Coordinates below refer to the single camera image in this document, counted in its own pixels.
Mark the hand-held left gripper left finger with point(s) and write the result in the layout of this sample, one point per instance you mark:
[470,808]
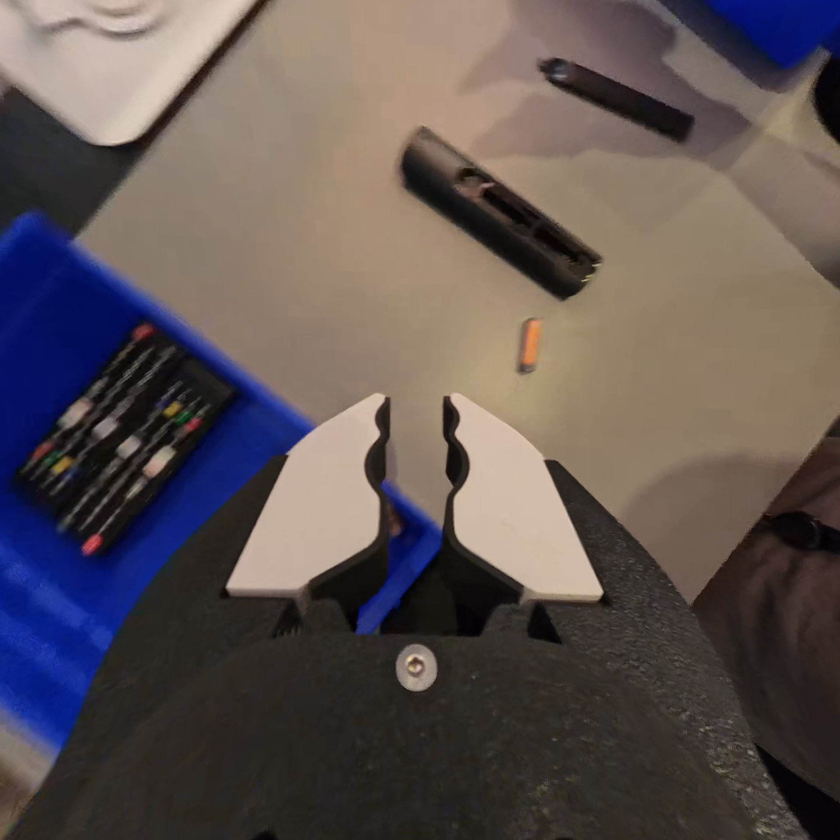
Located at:
[308,518]

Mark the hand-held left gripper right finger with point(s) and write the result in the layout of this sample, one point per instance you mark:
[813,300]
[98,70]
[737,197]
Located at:
[518,518]

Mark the orange aaa battery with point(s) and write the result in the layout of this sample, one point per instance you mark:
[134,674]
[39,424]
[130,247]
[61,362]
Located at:
[530,344]

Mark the blue plastic bin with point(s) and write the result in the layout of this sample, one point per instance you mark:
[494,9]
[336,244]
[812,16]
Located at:
[79,623]
[774,26]

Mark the black remote battery cover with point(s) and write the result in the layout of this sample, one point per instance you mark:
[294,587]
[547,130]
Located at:
[617,98]

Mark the white stand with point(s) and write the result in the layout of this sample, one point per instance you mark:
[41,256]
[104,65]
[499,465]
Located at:
[98,79]

